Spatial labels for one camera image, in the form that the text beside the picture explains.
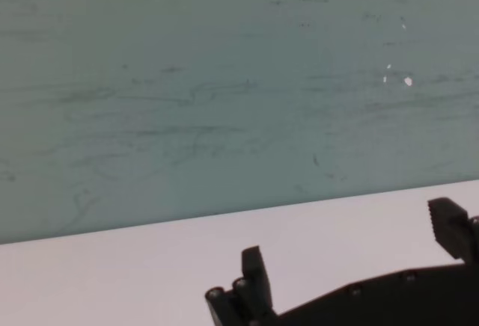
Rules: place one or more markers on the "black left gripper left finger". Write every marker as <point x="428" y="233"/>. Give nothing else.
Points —
<point x="254" y="266"/>

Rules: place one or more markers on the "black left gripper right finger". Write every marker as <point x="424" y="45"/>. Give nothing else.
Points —
<point x="451" y="229"/>

